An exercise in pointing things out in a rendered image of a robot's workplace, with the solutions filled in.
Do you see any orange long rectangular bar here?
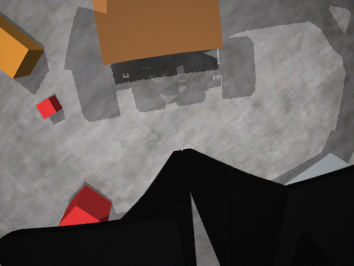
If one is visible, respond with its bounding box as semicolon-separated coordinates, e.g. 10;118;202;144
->
0;16;44;78

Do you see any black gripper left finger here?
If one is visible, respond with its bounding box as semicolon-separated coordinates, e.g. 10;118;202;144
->
0;150;197;266

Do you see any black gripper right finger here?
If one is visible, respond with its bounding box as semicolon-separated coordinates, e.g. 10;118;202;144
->
182;149;354;266

